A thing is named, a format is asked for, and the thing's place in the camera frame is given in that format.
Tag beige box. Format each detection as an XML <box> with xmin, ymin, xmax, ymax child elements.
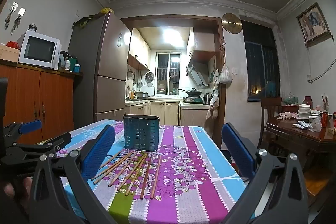
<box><xmin>0</xmin><ymin>44</ymin><xmax>21</xmax><ymax>63</ymax></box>

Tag brown refrigerator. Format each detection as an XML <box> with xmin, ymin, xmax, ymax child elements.
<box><xmin>68</xmin><ymin>12</ymin><xmax>132</xmax><ymax>123</ymax></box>

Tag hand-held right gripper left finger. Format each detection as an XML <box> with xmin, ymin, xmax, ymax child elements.
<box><xmin>29</xmin><ymin>124</ymin><xmax>124</xmax><ymax>224</ymax></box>

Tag kitchen window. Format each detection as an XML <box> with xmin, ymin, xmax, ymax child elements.
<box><xmin>156</xmin><ymin>52</ymin><xmax>182</xmax><ymax>96</ymax></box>

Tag dark wooden dining table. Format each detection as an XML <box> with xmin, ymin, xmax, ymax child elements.
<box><xmin>266</xmin><ymin>114</ymin><xmax>336</xmax><ymax>161</ymax></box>

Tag hanging beige cloth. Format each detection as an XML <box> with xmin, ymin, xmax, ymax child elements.
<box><xmin>206</xmin><ymin>88</ymin><xmax>220</xmax><ymax>121</ymax></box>

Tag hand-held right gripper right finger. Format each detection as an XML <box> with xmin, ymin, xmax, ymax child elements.
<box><xmin>222</xmin><ymin>123</ymin><xmax>309</xmax><ymax>224</ymax></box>

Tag gas stove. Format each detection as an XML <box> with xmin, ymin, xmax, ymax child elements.
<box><xmin>182</xmin><ymin>97</ymin><xmax>204</xmax><ymax>104</ymax></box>

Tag stack of white bowls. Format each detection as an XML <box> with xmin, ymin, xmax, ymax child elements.
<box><xmin>298</xmin><ymin>104</ymin><xmax>312</xmax><ymax>118</ymax></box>

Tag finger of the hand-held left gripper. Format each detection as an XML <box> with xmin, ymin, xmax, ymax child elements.
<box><xmin>4</xmin><ymin>120</ymin><xmax>42</xmax><ymax>139</ymax></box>
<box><xmin>0</xmin><ymin>132</ymin><xmax>72</xmax><ymax>164</ymax></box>

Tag beige wall cabinets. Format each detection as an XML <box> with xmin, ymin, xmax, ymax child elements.
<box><xmin>127</xmin><ymin>28</ymin><xmax>152</xmax><ymax>71</ymax></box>

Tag beige base cabinets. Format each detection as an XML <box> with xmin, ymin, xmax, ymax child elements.
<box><xmin>124</xmin><ymin>100</ymin><xmax>182</xmax><ymax>126</ymax></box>

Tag hanging white plastic bag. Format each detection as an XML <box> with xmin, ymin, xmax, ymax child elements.
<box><xmin>219</xmin><ymin>62</ymin><xmax>234</xmax><ymax>84</ymax></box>

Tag person's left hand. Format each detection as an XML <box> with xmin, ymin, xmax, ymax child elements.
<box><xmin>0</xmin><ymin>175</ymin><xmax>33</xmax><ymax>203</ymax></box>

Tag green dried leaves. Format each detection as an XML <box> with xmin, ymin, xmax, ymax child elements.
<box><xmin>72</xmin><ymin>14</ymin><xmax>102</xmax><ymax>29</ymax></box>

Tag metal perforated utensil holder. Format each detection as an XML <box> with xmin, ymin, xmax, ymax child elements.
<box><xmin>123</xmin><ymin>114</ymin><xmax>161</xmax><ymax>152</ymax></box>

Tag gold round wall clock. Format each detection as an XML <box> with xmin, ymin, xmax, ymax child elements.
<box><xmin>221</xmin><ymin>13</ymin><xmax>243</xmax><ymax>34</ymax></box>

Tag white microwave oven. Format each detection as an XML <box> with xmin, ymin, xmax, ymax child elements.
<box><xmin>18</xmin><ymin>30</ymin><xmax>62</xmax><ymax>71</ymax></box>

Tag floral striped tablecloth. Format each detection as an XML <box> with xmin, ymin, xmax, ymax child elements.
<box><xmin>37</xmin><ymin>119</ymin><xmax>259</xmax><ymax>224</ymax></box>

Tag hanging key bunch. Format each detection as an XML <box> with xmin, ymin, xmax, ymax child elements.
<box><xmin>4</xmin><ymin>2</ymin><xmax>19</xmax><ymax>30</ymax></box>
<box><xmin>10</xmin><ymin>7</ymin><xmax>26</xmax><ymax>36</ymax></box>

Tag bunch of wooden chopsticks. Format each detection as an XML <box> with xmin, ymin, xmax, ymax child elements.
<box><xmin>91</xmin><ymin>148</ymin><xmax>163</xmax><ymax>201</ymax></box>

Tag pink cloth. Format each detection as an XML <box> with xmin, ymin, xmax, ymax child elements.
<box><xmin>278</xmin><ymin>112</ymin><xmax>299</xmax><ymax>121</ymax></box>

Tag steel range hood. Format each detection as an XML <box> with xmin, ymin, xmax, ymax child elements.
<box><xmin>186</xmin><ymin>60</ymin><xmax>211</xmax><ymax>87</ymax></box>

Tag dark barred window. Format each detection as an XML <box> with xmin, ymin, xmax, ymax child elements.
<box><xmin>240</xmin><ymin>20</ymin><xmax>281</xmax><ymax>103</ymax></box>

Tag framed wall picture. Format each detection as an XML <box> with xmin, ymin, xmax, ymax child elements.
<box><xmin>296</xmin><ymin>2</ymin><xmax>331</xmax><ymax>47</ymax></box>

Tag clear plastic bag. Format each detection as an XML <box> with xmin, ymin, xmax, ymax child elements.
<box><xmin>310</xmin><ymin>116</ymin><xmax>322</xmax><ymax>133</ymax></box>

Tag dark wooden chair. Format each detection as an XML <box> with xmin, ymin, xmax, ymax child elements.
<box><xmin>258</xmin><ymin>97</ymin><xmax>283</xmax><ymax>149</ymax></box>

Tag black wok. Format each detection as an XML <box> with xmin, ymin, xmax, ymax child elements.
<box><xmin>178</xmin><ymin>88</ymin><xmax>203</xmax><ymax>97</ymax></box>

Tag orange wooden cabinet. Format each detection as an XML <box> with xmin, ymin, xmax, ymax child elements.
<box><xmin>0</xmin><ymin>59</ymin><xmax>84</xmax><ymax>147</ymax></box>

